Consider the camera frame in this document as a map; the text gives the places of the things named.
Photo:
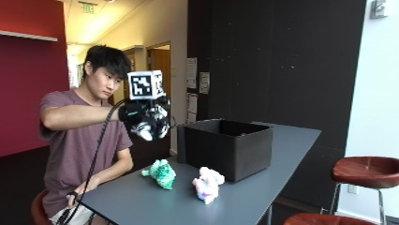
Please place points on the white paper notice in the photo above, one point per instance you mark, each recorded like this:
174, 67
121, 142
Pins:
192, 108
204, 83
192, 72

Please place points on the white marker cube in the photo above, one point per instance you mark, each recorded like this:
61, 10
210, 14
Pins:
140, 85

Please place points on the green soft toy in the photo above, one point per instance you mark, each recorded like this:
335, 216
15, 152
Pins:
162, 173

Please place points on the the person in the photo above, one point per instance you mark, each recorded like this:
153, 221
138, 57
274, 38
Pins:
76, 146

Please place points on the black fabric storage box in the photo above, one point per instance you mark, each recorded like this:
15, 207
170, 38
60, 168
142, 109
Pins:
233, 150

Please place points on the wooden door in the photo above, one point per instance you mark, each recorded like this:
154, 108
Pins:
160, 59

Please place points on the pink white soft toy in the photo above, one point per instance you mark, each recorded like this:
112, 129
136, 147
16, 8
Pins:
206, 184

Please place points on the red leather bar stool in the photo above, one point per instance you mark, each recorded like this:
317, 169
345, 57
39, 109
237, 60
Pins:
37, 209
366, 172
329, 219

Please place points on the green exit sign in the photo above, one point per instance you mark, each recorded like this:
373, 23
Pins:
88, 7

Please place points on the white wall shelf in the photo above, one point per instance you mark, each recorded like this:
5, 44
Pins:
29, 35

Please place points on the white wall outlet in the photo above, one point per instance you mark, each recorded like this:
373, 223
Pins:
353, 189

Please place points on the grey wall fixture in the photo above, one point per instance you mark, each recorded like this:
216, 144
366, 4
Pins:
378, 8

